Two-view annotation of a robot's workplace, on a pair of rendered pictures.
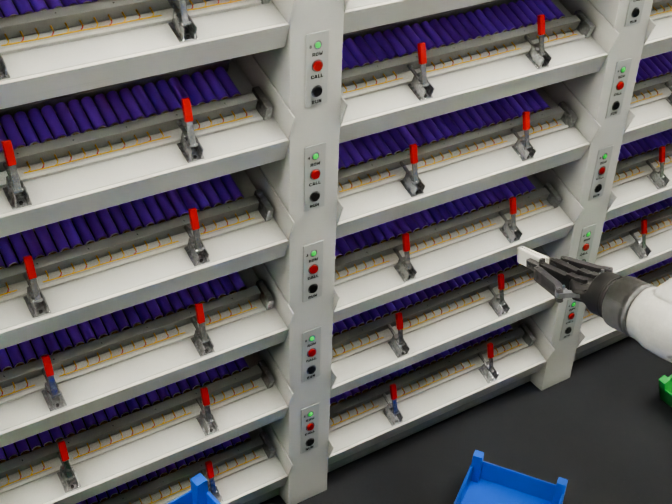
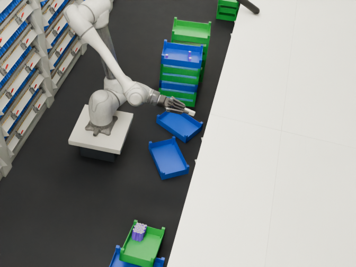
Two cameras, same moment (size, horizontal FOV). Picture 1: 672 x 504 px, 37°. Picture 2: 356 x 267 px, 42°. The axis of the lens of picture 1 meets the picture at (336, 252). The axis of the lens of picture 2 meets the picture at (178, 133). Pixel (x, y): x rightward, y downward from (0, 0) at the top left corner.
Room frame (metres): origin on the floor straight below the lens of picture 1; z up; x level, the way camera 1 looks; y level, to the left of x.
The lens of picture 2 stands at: (2.75, -1.91, 2.60)
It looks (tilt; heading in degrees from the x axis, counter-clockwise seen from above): 47 degrees down; 131
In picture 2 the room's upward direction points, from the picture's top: 8 degrees clockwise
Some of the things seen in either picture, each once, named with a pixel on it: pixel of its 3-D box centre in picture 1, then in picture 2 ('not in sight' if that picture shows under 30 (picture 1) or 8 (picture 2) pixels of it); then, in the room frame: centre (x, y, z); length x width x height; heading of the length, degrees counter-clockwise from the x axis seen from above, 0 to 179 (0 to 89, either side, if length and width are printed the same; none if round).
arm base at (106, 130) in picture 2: not in sight; (100, 123); (0.93, -0.65, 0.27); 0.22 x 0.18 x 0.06; 123
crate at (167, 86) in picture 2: not in sight; (179, 78); (0.86, 0.17, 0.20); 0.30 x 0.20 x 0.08; 42
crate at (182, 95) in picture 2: not in sight; (178, 85); (0.86, 0.17, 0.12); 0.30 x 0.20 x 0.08; 42
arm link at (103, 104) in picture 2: not in sight; (101, 105); (0.92, -0.62, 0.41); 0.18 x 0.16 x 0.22; 105
